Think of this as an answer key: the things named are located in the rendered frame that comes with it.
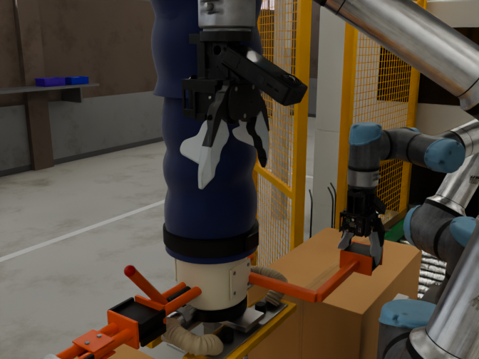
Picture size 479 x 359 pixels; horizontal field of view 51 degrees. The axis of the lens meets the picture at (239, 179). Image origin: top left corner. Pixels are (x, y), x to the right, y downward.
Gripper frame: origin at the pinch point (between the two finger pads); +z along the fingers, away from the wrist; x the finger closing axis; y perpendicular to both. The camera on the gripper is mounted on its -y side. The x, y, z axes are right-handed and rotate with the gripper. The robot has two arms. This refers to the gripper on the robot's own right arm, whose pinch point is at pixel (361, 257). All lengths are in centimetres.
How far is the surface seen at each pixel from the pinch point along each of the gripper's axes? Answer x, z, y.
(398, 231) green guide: -41, 56, -168
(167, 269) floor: -210, 116, -146
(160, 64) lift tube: -30, -50, 41
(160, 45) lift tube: -29, -54, 41
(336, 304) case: -10.6, 21.6, -9.8
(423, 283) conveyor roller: -14, 64, -125
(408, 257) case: -3, 22, -57
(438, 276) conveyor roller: -8, 63, -135
